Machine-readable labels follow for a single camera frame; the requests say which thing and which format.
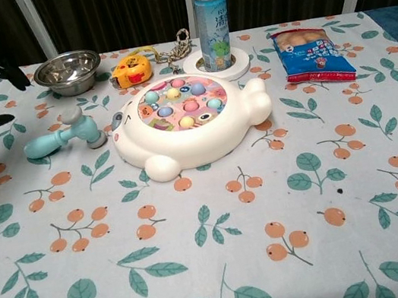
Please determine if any teal grey toy hammer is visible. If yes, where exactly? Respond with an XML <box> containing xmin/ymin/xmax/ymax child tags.
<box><xmin>17</xmin><ymin>99</ymin><xmax>110</xmax><ymax>163</ymax></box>

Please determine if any white whack-a-mole toy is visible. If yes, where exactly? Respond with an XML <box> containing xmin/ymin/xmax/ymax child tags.
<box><xmin>101</xmin><ymin>59</ymin><xmax>283</xmax><ymax>191</ymax></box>

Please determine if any stainless steel bowl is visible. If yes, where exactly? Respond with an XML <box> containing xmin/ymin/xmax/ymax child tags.
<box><xmin>30</xmin><ymin>46</ymin><xmax>107</xmax><ymax>103</ymax></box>

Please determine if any yellow tape measure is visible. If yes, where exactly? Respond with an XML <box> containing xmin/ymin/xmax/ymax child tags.
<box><xmin>104</xmin><ymin>43</ymin><xmax>167</xmax><ymax>92</ymax></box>

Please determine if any tall light blue drink can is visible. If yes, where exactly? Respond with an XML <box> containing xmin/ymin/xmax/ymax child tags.
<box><xmin>192</xmin><ymin>0</ymin><xmax>239</xmax><ymax>74</ymax></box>

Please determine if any white tape roll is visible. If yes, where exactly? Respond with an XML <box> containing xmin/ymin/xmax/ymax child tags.
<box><xmin>180</xmin><ymin>43</ymin><xmax>253</xmax><ymax>86</ymax></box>

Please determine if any floral orange fruit tablecloth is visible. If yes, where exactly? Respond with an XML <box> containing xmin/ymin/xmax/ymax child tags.
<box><xmin>0</xmin><ymin>0</ymin><xmax>398</xmax><ymax>298</ymax></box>

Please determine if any blue snack bag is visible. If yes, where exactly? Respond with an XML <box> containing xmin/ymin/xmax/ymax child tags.
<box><xmin>269</xmin><ymin>18</ymin><xmax>359</xmax><ymax>94</ymax></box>

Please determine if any braided rope keychain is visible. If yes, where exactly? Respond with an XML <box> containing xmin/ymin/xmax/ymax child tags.
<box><xmin>151</xmin><ymin>27</ymin><xmax>197</xmax><ymax>78</ymax></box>

